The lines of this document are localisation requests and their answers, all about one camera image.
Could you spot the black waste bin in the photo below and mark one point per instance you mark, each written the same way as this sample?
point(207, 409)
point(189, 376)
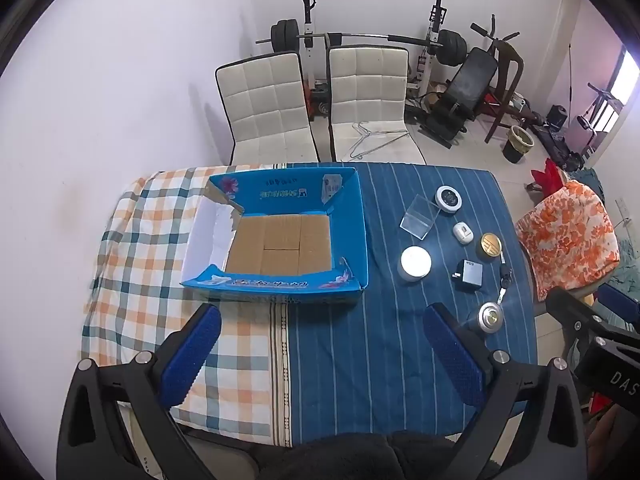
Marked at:
point(517, 145)

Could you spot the blue striped cloth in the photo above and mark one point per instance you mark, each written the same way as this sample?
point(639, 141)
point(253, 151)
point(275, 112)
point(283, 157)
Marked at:
point(350, 360)

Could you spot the person's right forearm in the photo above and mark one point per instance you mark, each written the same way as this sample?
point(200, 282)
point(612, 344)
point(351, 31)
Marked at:
point(615, 440)

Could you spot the brown wooden chair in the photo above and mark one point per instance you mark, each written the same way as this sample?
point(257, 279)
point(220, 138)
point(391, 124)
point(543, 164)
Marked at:
point(511, 65)

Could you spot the barbell with black plates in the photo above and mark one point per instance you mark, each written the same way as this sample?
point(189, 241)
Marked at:
point(452, 47)

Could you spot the round silver tin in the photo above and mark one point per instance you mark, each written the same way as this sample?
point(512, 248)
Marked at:
point(490, 317)

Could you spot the round black white tin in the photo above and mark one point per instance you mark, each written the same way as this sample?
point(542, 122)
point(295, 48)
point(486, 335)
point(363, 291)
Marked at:
point(448, 200)

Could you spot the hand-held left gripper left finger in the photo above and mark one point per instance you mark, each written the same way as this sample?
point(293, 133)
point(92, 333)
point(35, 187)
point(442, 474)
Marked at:
point(192, 355)

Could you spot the dark floor equipment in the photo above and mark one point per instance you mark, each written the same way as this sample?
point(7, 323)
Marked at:
point(560, 147)

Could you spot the white round jar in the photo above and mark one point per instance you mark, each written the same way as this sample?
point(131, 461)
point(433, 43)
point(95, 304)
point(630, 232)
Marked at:
point(415, 262)

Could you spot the small white earbud case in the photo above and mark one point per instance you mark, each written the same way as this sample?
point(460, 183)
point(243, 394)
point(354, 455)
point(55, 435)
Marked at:
point(463, 232)

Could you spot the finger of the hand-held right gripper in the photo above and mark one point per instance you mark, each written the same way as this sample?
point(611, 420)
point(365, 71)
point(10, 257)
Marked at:
point(619, 299)
point(575, 312)

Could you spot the small black speaker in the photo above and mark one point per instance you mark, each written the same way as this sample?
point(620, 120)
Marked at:
point(556, 116)

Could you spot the blue cardboard box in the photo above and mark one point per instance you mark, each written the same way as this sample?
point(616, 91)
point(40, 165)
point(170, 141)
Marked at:
point(280, 191)

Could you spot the window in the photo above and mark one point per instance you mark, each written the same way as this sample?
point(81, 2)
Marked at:
point(625, 75)

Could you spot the clear acrylic box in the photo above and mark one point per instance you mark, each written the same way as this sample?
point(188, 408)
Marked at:
point(420, 217)

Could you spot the black weight bench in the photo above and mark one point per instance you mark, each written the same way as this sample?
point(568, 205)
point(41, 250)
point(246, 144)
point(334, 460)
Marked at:
point(472, 77)

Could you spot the exercise bike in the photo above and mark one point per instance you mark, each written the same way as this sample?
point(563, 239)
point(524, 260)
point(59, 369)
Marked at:
point(595, 115)

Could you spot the grey charger adapter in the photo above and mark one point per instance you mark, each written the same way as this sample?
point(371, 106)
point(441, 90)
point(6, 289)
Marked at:
point(470, 276)

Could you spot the round gold tin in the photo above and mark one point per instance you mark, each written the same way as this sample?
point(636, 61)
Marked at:
point(491, 246)

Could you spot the white squat rack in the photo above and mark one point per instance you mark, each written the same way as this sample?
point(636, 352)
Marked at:
point(308, 35)

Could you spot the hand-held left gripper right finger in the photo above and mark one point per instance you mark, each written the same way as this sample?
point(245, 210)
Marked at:
point(452, 355)

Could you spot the red cloth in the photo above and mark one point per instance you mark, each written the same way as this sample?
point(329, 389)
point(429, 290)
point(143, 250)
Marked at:
point(547, 175)

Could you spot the white padded chair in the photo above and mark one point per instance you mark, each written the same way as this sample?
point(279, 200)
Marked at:
point(265, 105)
point(367, 90)

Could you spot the orange floral blanket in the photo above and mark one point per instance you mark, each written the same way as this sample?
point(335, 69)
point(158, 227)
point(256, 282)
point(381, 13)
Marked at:
point(570, 240)

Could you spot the black car key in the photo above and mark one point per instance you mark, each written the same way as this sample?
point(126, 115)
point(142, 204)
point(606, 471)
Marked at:
point(506, 277)

